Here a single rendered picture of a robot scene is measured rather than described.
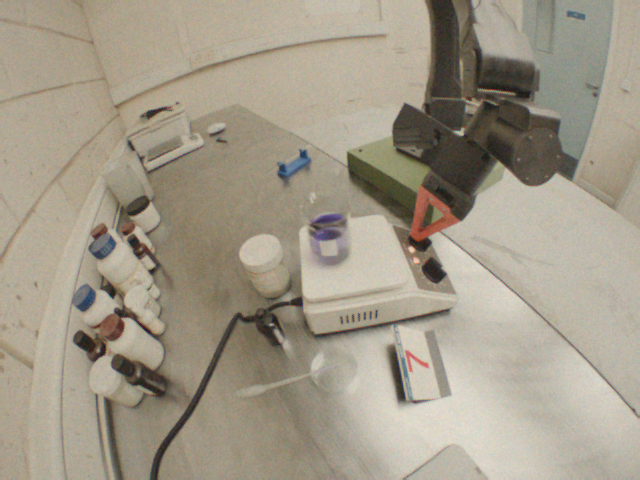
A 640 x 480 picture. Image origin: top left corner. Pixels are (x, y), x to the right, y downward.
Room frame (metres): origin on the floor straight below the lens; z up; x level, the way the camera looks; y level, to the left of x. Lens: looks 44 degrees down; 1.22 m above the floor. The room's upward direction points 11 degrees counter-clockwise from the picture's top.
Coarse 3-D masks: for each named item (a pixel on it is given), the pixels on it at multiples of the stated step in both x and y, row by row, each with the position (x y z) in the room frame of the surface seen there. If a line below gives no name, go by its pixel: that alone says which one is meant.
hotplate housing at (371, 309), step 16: (400, 288) 0.16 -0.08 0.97; (416, 288) 0.16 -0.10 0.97; (304, 304) 0.17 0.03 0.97; (320, 304) 0.16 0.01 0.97; (336, 304) 0.16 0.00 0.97; (352, 304) 0.16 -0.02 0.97; (368, 304) 0.15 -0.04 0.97; (384, 304) 0.15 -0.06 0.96; (400, 304) 0.15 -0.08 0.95; (416, 304) 0.15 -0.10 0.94; (432, 304) 0.15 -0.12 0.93; (448, 304) 0.15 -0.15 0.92; (320, 320) 0.15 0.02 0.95; (336, 320) 0.15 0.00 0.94; (352, 320) 0.15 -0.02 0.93; (368, 320) 0.15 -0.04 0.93; (384, 320) 0.15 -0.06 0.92; (400, 320) 0.15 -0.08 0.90
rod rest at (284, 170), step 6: (306, 150) 0.65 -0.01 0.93; (300, 156) 0.66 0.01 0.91; (306, 156) 0.64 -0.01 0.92; (294, 162) 0.64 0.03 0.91; (300, 162) 0.63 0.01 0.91; (306, 162) 0.64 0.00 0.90; (282, 168) 0.60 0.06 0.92; (288, 168) 0.61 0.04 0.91; (294, 168) 0.60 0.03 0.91; (282, 174) 0.59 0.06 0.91; (288, 174) 0.59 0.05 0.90
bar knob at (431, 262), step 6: (432, 258) 0.20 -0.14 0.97; (426, 264) 0.19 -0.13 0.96; (432, 264) 0.19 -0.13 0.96; (438, 264) 0.19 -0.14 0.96; (426, 270) 0.19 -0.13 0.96; (432, 270) 0.18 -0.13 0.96; (438, 270) 0.18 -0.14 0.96; (444, 270) 0.18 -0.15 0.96; (426, 276) 0.18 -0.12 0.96; (432, 276) 0.18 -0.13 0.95; (438, 276) 0.18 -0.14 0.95; (444, 276) 0.17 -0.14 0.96; (438, 282) 0.17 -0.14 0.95
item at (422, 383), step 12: (408, 336) 0.12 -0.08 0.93; (420, 336) 0.12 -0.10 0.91; (408, 348) 0.10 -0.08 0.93; (420, 348) 0.10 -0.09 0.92; (408, 360) 0.09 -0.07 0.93; (420, 360) 0.09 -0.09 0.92; (408, 372) 0.07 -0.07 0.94; (420, 372) 0.07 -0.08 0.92; (420, 384) 0.06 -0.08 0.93; (432, 384) 0.06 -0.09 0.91; (420, 396) 0.04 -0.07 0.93
